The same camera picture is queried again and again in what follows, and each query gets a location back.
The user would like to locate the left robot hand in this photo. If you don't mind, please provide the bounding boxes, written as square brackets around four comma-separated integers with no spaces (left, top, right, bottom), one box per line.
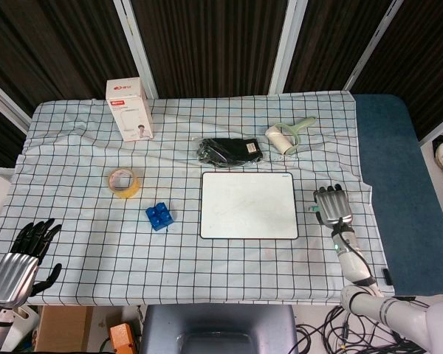
[0,218,63,310]

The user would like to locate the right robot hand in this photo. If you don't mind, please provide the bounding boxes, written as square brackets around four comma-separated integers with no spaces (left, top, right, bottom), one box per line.
[312,183,354,228]

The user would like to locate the white whiteboard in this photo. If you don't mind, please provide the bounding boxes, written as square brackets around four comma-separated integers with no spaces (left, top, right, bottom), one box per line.
[199,171,300,240]

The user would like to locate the blue table mat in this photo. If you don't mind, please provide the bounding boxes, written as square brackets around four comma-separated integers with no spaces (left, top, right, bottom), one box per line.
[353,94,443,296]

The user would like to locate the cardboard box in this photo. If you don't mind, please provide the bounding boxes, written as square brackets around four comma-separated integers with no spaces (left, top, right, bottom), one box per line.
[34,305,94,352]

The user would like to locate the green lint roller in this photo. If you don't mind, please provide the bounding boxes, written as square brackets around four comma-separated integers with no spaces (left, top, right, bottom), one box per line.
[264,116,317,155]

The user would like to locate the black gloves in plastic bag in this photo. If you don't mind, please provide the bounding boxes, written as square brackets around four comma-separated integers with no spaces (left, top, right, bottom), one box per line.
[196,137,265,168]

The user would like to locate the orange box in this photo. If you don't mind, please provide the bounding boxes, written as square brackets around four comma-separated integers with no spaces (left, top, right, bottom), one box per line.
[109,323,138,354]

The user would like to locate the yellow tape roll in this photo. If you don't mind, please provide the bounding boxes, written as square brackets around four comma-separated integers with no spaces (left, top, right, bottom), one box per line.
[107,167,142,199]

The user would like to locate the checkered white tablecloth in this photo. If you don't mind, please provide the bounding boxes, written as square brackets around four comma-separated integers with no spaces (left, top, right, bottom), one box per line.
[0,90,395,306]

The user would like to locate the blue toy building block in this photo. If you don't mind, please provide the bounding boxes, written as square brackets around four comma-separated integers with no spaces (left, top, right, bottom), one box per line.
[145,201,175,232]

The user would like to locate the grey chair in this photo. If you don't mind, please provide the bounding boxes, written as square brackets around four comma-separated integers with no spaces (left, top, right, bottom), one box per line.
[138,304,299,354]

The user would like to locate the white lamp product box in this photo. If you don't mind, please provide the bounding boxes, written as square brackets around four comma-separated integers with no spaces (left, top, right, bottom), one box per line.
[105,77,154,142]

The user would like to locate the black floor cables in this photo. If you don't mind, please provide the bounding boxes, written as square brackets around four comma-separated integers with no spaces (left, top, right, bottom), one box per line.
[295,294,443,354]

